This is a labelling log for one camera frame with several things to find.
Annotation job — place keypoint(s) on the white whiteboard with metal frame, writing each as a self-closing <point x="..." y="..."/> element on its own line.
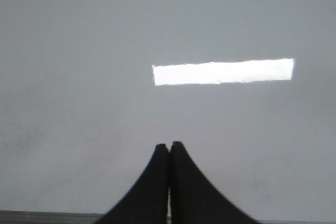
<point x="89" y="87"/>

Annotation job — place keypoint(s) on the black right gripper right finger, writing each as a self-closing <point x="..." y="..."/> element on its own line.
<point x="193" y="198"/>

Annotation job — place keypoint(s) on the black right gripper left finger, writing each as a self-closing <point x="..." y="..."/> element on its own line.
<point x="146" y="201"/>

